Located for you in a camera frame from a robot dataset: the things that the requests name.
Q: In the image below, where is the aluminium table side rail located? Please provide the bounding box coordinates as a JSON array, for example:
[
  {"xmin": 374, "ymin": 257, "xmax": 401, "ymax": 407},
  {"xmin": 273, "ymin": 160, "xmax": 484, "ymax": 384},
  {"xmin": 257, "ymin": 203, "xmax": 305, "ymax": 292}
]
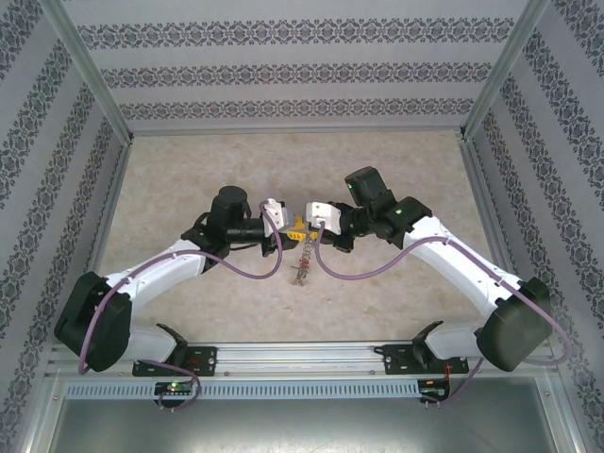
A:
[
  {"xmin": 44, "ymin": 136, "xmax": 136, "ymax": 377},
  {"xmin": 456, "ymin": 134, "xmax": 562, "ymax": 374}
]

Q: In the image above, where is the steel disc with split rings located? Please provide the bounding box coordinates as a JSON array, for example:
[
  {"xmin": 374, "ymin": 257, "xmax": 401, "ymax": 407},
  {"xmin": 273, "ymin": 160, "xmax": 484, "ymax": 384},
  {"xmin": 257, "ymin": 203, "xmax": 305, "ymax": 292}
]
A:
[{"xmin": 290, "ymin": 233, "xmax": 318, "ymax": 287}]

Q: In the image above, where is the aluminium frame post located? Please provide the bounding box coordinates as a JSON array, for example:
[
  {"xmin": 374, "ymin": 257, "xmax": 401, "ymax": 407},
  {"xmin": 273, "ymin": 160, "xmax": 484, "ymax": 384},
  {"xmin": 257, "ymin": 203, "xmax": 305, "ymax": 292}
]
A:
[
  {"xmin": 40, "ymin": 0, "xmax": 136, "ymax": 145},
  {"xmin": 458, "ymin": 0, "xmax": 553, "ymax": 142}
]

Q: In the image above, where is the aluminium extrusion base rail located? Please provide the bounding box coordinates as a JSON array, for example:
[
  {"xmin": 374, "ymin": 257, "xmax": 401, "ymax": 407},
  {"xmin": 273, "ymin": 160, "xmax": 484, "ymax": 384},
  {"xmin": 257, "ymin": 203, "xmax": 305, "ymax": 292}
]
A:
[{"xmin": 46, "ymin": 340, "xmax": 561, "ymax": 378}]

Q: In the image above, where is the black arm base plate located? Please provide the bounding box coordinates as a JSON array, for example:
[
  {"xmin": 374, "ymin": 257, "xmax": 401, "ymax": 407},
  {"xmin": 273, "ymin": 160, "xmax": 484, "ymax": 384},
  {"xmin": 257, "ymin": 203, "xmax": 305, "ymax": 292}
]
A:
[
  {"xmin": 384, "ymin": 343, "xmax": 471, "ymax": 377},
  {"xmin": 133, "ymin": 345, "xmax": 218, "ymax": 378}
]

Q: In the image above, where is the small controller circuit board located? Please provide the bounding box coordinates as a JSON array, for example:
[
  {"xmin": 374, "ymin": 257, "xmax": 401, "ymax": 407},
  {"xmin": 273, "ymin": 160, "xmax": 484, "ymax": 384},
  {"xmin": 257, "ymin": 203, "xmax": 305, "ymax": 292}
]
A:
[
  {"xmin": 419, "ymin": 377, "xmax": 452, "ymax": 397},
  {"xmin": 155, "ymin": 380, "xmax": 194, "ymax": 395}
]

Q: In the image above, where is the grey slotted cable duct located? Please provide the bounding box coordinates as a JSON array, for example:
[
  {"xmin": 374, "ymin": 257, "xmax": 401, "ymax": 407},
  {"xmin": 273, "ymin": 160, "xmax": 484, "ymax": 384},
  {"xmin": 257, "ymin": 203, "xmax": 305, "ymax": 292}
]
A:
[{"xmin": 63, "ymin": 379, "xmax": 447, "ymax": 400}]

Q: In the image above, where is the grey sheet metal shelf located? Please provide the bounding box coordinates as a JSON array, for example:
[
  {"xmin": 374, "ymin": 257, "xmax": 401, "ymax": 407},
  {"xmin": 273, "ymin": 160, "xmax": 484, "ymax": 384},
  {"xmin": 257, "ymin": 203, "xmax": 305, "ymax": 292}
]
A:
[{"xmin": 18, "ymin": 377, "xmax": 586, "ymax": 453}]

